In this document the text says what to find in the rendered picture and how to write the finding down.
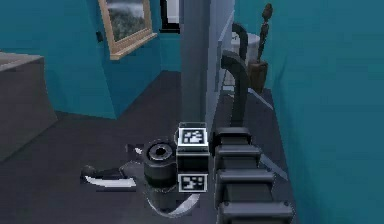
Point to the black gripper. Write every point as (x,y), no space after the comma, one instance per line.
(160,166)

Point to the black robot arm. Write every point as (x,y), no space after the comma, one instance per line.
(245,181)

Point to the grey cabinet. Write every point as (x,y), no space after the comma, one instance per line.
(21,103)

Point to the wooden framed landscape picture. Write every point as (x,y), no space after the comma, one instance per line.
(128,25)

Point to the black framed window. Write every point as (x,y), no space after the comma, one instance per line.
(170,15)

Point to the brown brush holder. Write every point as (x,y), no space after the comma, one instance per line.
(258,76)

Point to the white toilet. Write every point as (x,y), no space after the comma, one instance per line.
(253,46)

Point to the black wall switch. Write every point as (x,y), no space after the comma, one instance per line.
(99,36)

